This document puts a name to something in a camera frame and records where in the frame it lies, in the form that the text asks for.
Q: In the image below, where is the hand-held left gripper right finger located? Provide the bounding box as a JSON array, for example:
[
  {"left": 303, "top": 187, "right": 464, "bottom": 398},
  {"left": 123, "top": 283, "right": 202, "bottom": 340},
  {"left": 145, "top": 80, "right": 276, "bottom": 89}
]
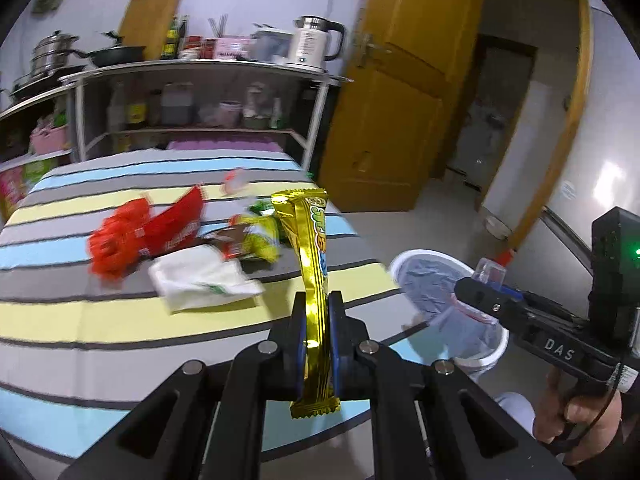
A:
[{"left": 329, "top": 291, "right": 576, "bottom": 480}]

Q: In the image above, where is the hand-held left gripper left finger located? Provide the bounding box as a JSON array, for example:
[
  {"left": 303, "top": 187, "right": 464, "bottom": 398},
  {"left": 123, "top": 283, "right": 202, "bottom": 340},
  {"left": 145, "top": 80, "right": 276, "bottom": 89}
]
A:
[{"left": 57, "top": 292, "right": 308, "bottom": 480}]

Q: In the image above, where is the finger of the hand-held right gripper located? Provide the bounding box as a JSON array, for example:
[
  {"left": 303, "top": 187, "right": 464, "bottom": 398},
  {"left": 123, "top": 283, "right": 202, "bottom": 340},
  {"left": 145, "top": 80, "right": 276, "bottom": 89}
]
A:
[
  {"left": 500, "top": 285, "right": 591, "bottom": 322},
  {"left": 454, "top": 277, "right": 527, "bottom": 332}
]

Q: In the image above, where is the clear plastic cup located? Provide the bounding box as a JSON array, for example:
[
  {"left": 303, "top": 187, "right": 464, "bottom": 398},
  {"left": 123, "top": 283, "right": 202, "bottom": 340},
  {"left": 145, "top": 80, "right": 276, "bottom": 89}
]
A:
[{"left": 474, "top": 257, "right": 509, "bottom": 292}]

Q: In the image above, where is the white trash bin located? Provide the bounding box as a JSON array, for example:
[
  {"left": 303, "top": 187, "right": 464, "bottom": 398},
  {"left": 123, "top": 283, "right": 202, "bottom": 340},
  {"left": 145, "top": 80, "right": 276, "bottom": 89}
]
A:
[{"left": 387, "top": 247, "right": 511, "bottom": 386}]

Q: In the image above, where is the gold snack wrapper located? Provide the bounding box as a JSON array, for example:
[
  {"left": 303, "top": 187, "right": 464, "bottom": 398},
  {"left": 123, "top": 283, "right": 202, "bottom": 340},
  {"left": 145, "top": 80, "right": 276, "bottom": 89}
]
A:
[{"left": 270, "top": 187, "right": 344, "bottom": 420}]

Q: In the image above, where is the green snack packet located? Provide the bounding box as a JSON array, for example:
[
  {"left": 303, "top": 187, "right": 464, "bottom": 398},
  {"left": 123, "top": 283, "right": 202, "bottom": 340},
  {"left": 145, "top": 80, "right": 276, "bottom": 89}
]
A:
[{"left": 220, "top": 200, "right": 282, "bottom": 264}]

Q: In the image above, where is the white plastic wrapper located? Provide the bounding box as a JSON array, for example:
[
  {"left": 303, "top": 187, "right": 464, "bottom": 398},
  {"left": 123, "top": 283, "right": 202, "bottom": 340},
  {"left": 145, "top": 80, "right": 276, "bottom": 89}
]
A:
[{"left": 148, "top": 244, "right": 264, "bottom": 314}]

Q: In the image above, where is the red snack wrapper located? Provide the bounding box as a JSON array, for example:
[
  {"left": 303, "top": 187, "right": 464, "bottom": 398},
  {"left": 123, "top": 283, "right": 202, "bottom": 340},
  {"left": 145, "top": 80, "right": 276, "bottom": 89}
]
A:
[{"left": 141, "top": 185, "right": 204, "bottom": 259}]

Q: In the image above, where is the orange-red wrapper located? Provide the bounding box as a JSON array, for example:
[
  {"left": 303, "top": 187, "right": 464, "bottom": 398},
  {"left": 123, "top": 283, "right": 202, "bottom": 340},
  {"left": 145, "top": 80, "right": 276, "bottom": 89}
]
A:
[{"left": 88, "top": 198, "right": 152, "bottom": 282}]

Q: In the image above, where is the person's right hand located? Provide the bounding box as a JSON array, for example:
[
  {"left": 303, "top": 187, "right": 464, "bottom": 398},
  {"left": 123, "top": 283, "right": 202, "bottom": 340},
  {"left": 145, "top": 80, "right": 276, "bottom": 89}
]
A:
[{"left": 532, "top": 365, "right": 626, "bottom": 467}]

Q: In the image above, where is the grey bin liner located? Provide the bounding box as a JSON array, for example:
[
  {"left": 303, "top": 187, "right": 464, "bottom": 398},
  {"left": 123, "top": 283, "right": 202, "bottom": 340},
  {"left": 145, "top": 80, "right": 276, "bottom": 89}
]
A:
[{"left": 395, "top": 254, "right": 503, "bottom": 361}]

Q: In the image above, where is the pink lid storage box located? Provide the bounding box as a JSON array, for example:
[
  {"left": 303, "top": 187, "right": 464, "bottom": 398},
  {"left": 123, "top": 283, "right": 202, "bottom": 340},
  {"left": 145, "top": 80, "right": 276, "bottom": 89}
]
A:
[{"left": 166, "top": 139, "right": 284, "bottom": 155}]

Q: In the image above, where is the striped bedsheet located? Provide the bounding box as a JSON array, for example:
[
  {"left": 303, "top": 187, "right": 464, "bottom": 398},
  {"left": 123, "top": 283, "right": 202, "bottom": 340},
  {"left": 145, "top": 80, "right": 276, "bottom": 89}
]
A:
[{"left": 0, "top": 149, "right": 403, "bottom": 467}]

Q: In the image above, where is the yellow wooden door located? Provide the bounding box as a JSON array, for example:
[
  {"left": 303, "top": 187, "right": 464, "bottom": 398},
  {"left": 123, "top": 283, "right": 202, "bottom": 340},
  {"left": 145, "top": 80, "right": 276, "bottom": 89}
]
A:
[{"left": 318, "top": 0, "right": 485, "bottom": 213}]

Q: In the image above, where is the pink plastic tub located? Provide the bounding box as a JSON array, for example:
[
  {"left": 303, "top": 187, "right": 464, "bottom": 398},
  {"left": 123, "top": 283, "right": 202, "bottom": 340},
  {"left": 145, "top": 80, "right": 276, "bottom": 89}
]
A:
[{"left": 219, "top": 101, "right": 244, "bottom": 127}]

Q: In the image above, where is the dark liquid jug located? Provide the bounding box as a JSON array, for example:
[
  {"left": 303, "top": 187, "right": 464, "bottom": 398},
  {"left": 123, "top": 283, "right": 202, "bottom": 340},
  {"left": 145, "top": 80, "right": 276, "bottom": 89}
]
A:
[{"left": 160, "top": 82, "right": 197, "bottom": 127}]

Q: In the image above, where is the yellow label sauce bottle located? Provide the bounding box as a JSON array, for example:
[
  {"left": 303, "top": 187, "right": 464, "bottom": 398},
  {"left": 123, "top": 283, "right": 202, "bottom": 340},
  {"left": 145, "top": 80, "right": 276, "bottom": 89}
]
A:
[{"left": 125, "top": 91, "right": 149, "bottom": 129}]

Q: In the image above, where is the white shelf unit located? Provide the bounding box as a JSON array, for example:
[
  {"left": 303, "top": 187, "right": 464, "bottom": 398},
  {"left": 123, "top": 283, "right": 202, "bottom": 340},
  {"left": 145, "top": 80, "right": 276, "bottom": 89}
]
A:
[{"left": 59, "top": 56, "right": 353, "bottom": 173}]

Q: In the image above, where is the clear water pitcher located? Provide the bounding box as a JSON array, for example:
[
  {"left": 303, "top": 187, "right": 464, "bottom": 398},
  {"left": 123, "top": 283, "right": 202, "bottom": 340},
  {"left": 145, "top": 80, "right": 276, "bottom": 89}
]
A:
[{"left": 251, "top": 27, "right": 294, "bottom": 64}]

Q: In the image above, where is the white plastic bottle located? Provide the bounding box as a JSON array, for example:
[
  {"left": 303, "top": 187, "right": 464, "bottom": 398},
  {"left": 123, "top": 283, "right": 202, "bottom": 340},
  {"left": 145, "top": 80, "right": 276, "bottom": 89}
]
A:
[{"left": 107, "top": 84, "right": 127, "bottom": 132}]

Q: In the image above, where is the white electric kettle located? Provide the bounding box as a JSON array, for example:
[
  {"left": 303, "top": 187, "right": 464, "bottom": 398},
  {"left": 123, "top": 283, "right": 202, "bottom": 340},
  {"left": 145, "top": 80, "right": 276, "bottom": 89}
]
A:
[{"left": 289, "top": 15, "right": 347, "bottom": 69}]

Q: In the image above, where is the pink utensil box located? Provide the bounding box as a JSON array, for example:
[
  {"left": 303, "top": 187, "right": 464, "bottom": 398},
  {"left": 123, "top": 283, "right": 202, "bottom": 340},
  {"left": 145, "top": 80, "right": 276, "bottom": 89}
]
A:
[{"left": 214, "top": 35, "right": 254, "bottom": 59}]

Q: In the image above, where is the red seasoning jar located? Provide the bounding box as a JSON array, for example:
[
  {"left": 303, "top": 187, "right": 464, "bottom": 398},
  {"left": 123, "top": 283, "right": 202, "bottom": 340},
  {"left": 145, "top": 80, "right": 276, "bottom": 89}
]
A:
[{"left": 180, "top": 35, "right": 216, "bottom": 59}]

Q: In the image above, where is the pink plastic basket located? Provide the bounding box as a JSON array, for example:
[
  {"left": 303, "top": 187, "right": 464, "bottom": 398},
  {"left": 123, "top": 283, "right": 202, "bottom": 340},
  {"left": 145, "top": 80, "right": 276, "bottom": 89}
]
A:
[{"left": 29, "top": 124, "right": 69, "bottom": 155}]

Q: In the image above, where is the green oil bottle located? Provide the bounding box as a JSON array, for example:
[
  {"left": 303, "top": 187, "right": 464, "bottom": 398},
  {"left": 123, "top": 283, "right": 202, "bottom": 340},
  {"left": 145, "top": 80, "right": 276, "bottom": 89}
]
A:
[{"left": 162, "top": 17, "right": 189, "bottom": 59}]

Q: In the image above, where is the black frying pan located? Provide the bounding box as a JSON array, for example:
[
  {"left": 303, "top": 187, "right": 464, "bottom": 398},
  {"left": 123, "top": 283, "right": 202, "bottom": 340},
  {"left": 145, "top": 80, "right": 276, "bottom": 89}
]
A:
[{"left": 74, "top": 44, "right": 147, "bottom": 69}]

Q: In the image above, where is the wooden cutting board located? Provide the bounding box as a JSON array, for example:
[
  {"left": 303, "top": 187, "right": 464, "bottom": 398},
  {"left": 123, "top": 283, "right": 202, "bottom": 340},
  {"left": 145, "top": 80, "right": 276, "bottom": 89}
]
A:
[{"left": 118, "top": 0, "right": 184, "bottom": 59}]

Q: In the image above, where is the black induction stove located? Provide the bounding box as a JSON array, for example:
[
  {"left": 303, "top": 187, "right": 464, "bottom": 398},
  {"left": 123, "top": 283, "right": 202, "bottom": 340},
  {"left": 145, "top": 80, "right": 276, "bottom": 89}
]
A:
[{"left": 11, "top": 64, "right": 87, "bottom": 98}]

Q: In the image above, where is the steel pot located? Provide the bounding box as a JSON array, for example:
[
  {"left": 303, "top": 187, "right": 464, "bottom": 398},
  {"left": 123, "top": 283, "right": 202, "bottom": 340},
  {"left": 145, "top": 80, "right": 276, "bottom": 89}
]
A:
[{"left": 30, "top": 31, "right": 82, "bottom": 79}]

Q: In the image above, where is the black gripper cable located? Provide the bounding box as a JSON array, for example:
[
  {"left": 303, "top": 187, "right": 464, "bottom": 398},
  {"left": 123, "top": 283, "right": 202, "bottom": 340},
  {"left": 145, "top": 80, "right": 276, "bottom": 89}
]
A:
[{"left": 547, "top": 362, "right": 626, "bottom": 453}]

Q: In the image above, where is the yellow door frame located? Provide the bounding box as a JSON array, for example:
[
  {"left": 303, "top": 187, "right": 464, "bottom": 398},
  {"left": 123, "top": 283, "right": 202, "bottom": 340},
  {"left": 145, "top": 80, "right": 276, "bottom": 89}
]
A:
[{"left": 470, "top": 0, "right": 594, "bottom": 252}]

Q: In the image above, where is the brass door handle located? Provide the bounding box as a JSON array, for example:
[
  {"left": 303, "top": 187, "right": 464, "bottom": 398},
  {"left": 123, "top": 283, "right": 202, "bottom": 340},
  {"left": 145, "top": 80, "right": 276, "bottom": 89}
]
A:
[{"left": 351, "top": 31, "right": 394, "bottom": 69}]

